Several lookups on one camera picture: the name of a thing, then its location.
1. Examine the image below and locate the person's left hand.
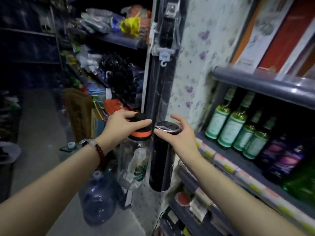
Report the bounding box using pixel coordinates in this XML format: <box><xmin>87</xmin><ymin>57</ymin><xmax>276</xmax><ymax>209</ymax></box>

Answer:
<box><xmin>101</xmin><ymin>109</ymin><xmax>152</xmax><ymax>153</ymax></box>

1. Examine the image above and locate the person's right hand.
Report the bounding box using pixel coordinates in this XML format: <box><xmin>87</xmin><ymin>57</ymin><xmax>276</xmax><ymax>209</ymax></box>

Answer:
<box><xmin>154</xmin><ymin>114</ymin><xmax>202</xmax><ymax>168</ymax></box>

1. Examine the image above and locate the black tumbler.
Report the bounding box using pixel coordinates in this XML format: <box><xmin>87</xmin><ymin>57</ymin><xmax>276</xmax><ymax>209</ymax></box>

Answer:
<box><xmin>149</xmin><ymin>121</ymin><xmax>183</xmax><ymax>192</ymax></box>

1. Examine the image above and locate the clear bottle with orange-black cap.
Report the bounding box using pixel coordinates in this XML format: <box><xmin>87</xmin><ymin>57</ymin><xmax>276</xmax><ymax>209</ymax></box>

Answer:
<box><xmin>116</xmin><ymin>113</ymin><xmax>153</xmax><ymax>190</ymax></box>

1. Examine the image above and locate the person's right forearm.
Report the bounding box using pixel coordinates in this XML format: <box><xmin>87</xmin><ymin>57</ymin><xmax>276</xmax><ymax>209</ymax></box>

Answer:
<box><xmin>189</xmin><ymin>155</ymin><xmax>307</xmax><ymax>236</ymax></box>

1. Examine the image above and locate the person's left forearm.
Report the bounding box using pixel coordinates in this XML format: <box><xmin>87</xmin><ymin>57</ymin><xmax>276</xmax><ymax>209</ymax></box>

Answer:
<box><xmin>0</xmin><ymin>140</ymin><xmax>109</xmax><ymax>236</ymax></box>

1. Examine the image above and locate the red orange packet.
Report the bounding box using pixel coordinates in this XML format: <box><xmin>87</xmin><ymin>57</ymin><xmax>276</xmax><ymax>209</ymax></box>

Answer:
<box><xmin>104</xmin><ymin>99</ymin><xmax>131</xmax><ymax>116</ymax></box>

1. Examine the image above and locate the black paper roll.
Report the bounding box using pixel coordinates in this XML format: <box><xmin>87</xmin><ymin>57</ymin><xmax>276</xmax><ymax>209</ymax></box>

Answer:
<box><xmin>145</xmin><ymin>56</ymin><xmax>177</xmax><ymax>122</ymax></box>

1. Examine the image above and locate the pile of black goods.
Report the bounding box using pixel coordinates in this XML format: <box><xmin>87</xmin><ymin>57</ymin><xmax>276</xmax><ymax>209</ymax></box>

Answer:
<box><xmin>99</xmin><ymin>52</ymin><xmax>145</xmax><ymax>109</ymax></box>

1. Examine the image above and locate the blue folded packet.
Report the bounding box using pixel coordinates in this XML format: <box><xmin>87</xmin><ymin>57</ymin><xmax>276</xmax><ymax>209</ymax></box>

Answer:
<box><xmin>87</xmin><ymin>82</ymin><xmax>107</xmax><ymax>102</ymax></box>

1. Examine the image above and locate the green bottle with white label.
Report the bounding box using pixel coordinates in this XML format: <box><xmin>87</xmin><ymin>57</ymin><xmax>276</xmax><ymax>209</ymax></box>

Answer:
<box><xmin>232</xmin><ymin>110</ymin><xmax>263</xmax><ymax>152</ymax></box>
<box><xmin>243</xmin><ymin>117</ymin><xmax>277</xmax><ymax>160</ymax></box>
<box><xmin>217</xmin><ymin>91</ymin><xmax>256</xmax><ymax>148</ymax></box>
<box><xmin>205</xmin><ymin>86</ymin><xmax>237</xmax><ymax>141</ymax></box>

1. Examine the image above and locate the brown cardboard box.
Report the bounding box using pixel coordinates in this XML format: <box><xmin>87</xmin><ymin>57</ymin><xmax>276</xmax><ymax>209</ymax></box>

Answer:
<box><xmin>63</xmin><ymin>88</ymin><xmax>94</xmax><ymax>143</ymax></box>

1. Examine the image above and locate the red round packaged item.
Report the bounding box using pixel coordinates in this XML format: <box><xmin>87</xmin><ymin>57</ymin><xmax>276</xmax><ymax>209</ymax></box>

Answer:
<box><xmin>175</xmin><ymin>192</ymin><xmax>192</xmax><ymax>207</ymax></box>

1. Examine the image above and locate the clear jug with pale cap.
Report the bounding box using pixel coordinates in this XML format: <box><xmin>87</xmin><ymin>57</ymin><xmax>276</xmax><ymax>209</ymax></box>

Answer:
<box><xmin>59</xmin><ymin>142</ymin><xmax>83</xmax><ymax>161</ymax></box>

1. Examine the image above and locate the large blue water jug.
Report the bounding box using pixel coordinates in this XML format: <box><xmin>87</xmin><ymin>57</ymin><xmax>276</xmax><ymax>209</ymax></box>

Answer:
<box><xmin>79</xmin><ymin>169</ymin><xmax>118</xmax><ymax>226</ymax></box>

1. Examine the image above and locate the floral covered shelf side panel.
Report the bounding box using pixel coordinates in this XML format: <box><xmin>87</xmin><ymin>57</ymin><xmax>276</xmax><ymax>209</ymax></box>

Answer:
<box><xmin>167</xmin><ymin>0</ymin><xmax>256</xmax><ymax>135</ymax></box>

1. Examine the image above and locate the grey goods shelf rack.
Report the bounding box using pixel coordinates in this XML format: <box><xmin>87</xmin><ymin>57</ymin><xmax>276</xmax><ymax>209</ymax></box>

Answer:
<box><xmin>53</xmin><ymin>0</ymin><xmax>158</xmax><ymax>113</ymax></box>

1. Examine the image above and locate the yellow plastic packet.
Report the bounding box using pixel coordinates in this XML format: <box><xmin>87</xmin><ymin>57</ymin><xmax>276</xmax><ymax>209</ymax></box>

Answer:
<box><xmin>120</xmin><ymin>17</ymin><xmax>141</xmax><ymax>39</ymax></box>

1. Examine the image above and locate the black item in clear hanging pack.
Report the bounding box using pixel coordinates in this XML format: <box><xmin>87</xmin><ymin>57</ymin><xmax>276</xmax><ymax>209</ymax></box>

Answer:
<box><xmin>151</xmin><ymin>0</ymin><xmax>182</xmax><ymax>67</ymax></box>

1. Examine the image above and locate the purple bottle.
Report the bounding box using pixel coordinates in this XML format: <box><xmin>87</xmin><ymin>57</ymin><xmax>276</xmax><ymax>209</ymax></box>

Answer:
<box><xmin>267</xmin><ymin>145</ymin><xmax>308</xmax><ymax>183</ymax></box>
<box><xmin>256</xmin><ymin>136</ymin><xmax>288</xmax><ymax>170</ymax></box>

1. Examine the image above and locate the pile of grey packaged goods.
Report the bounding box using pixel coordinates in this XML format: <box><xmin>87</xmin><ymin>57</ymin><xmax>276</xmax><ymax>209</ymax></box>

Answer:
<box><xmin>75</xmin><ymin>8</ymin><xmax>123</xmax><ymax>35</ymax></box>

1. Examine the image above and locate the orange plastic packet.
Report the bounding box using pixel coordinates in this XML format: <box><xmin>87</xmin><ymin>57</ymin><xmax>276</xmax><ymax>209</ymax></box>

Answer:
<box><xmin>121</xmin><ymin>4</ymin><xmax>152</xmax><ymax>20</ymax></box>

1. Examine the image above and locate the grey metal shelf rack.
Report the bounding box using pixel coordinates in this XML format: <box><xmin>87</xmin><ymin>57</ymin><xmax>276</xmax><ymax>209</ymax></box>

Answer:
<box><xmin>157</xmin><ymin>66</ymin><xmax>315</xmax><ymax>236</ymax></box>

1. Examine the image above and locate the grey bin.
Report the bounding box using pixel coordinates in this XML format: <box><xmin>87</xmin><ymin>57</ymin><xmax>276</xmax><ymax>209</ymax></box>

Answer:
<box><xmin>0</xmin><ymin>141</ymin><xmax>22</xmax><ymax>203</ymax></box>

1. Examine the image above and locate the dark shelf rack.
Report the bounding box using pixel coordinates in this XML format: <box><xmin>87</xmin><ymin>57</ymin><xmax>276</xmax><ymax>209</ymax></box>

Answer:
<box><xmin>0</xmin><ymin>0</ymin><xmax>63</xmax><ymax>90</ymax></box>

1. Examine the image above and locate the orange and white flat box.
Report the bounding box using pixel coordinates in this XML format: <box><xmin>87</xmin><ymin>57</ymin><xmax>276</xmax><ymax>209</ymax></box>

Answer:
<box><xmin>231</xmin><ymin>0</ymin><xmax>297</xmax><ymax>74</ymax></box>

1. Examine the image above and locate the bright green bottle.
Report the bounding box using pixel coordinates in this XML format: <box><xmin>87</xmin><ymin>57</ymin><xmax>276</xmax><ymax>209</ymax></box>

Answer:
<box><xmin>283</xmin><ymin>162</ymin><xmax>315</xmax><ymax>205</ymax></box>

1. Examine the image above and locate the red flat box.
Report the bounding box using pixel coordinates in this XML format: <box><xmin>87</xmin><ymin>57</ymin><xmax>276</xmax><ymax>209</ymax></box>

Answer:
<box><xmin>257</xmin><ymin>0</ymin><xmax>315</xmax><ymax>73</ymax></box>

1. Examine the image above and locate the dark red beaded bracelet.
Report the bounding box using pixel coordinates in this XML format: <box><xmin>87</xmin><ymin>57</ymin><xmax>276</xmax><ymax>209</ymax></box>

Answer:
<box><xmin>79</xmin><ymin>138</ymin><xmax>107</xmax><ymax>168</ymax></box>

